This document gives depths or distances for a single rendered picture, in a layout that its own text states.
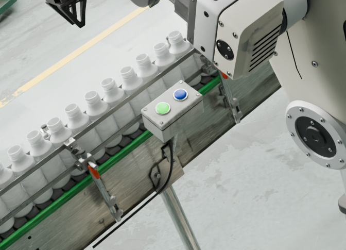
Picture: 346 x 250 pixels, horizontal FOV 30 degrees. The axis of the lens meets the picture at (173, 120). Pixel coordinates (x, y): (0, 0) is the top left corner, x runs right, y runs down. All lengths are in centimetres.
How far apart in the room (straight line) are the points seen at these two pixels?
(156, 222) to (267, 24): 214
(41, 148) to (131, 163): 26
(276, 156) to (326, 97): 194
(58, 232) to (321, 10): 96
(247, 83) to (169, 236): 114
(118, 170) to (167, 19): 295
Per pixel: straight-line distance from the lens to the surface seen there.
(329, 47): 106
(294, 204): 282
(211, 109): 186
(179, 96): 160
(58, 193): 168
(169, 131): 159
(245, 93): 193
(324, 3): 102
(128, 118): 172
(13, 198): 164
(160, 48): 173
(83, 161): 158
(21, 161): 161
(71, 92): 422
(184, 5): 96
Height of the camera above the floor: 196
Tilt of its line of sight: 34 degrees down
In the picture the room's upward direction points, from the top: 23 degrees counter-clockwise
